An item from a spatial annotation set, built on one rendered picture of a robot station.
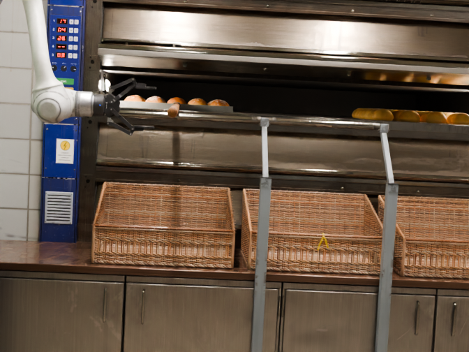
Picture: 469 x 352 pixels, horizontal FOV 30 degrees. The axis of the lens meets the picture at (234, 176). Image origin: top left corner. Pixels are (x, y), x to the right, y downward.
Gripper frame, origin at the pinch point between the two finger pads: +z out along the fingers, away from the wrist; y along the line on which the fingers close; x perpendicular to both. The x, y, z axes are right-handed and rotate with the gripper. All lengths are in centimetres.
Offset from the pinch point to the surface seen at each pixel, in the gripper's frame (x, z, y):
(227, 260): -27, 31, 58
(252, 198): -71, 43, 38
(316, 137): -79, 71, 10
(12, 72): -78, -63, -11
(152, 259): -27, 2, 59
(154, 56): -62, -2, -21
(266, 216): -16, 44, 38
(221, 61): -62, 26, -21
